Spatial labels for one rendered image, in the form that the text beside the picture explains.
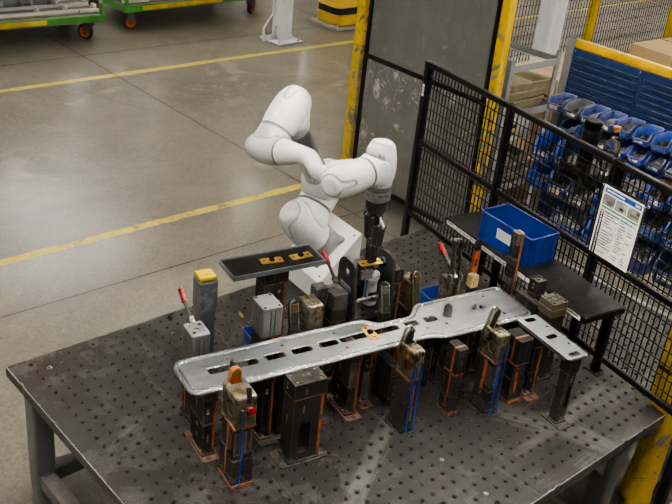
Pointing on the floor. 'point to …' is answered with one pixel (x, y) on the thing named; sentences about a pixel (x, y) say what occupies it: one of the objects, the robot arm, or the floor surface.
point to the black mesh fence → (542, 214)
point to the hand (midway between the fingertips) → (371, 251)
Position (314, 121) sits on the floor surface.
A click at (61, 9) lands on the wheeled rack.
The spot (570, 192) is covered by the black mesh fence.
